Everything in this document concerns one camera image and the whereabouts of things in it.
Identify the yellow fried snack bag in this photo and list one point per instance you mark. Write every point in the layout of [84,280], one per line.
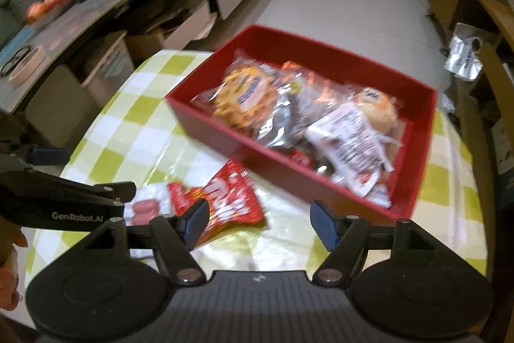
[245,94]

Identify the beige tape roll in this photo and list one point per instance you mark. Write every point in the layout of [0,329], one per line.
[28,65]

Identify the yellow green checkered tablecloth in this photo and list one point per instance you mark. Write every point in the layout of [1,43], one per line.
[120,126]

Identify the black eyeglasses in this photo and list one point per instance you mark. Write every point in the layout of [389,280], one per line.
[12,61]

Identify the dark orange snack packet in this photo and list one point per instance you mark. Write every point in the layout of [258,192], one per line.
[297,114]

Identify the dark long sideboard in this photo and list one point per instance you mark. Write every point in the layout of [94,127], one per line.
[132,13]

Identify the bun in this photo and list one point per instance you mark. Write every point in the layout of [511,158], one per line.
[353,138]

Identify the open cardboard box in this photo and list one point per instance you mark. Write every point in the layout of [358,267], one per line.
[188,25]

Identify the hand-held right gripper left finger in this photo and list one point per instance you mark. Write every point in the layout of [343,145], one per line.
[196,218]

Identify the wooden shelf unit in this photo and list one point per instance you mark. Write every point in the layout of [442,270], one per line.
[494,25]

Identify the red rectangular box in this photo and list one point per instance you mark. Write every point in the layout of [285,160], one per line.
[209,114]

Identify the small red snack packet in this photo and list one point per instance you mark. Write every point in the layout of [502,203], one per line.
[301,158]

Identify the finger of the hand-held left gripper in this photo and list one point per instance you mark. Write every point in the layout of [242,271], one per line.
[116,191]
[50,156]

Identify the silver foil bag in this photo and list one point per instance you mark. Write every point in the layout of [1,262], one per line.
[461,53]

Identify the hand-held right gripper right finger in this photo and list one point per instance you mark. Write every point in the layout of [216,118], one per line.
[323,223]

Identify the person's left hand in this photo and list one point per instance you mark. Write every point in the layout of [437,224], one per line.
[9,274]

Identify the red snack bag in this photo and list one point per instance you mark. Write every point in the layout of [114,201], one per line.
[225,202]

